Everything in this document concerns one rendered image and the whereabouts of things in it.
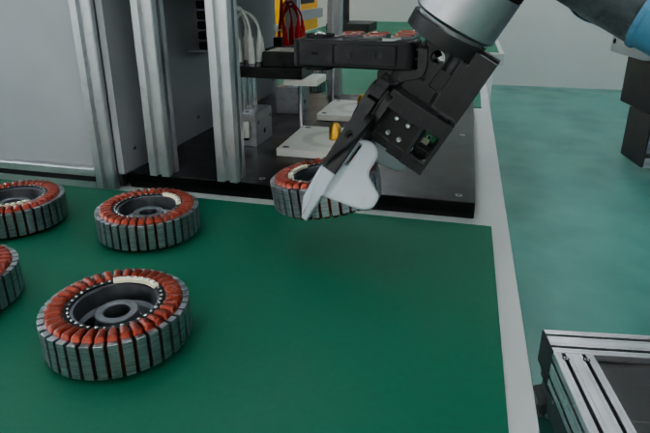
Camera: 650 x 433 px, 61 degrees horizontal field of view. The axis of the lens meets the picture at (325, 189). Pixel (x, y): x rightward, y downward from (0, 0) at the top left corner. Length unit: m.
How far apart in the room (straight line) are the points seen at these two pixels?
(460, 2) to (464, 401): 0.29
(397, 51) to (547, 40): 5.76
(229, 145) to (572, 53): 5.71
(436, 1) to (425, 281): 0.25
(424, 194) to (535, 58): 5.58
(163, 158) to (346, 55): 0.36
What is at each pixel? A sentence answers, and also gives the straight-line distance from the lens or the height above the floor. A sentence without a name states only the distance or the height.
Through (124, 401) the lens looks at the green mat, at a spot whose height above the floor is 0.75.
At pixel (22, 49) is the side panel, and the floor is 0.93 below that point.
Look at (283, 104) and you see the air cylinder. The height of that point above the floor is 0.79.
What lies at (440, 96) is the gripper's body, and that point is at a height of 0.93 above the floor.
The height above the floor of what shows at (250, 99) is 0.84.
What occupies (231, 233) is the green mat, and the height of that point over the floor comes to 0.75.
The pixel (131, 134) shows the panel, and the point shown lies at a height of 0.82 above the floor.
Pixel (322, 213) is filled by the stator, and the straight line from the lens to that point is 0.52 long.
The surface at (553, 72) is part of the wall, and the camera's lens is 6.29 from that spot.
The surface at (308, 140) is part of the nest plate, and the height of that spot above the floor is 0.78.
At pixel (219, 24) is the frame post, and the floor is 0.97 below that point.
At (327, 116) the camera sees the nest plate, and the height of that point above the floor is 0.78.
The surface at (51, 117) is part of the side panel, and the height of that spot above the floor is 0.84.
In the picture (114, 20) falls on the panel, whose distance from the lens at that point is 0.79.
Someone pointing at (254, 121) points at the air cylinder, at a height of 0.81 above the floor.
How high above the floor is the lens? 1.02
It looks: 21 degrees down
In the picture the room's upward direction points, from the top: straight up
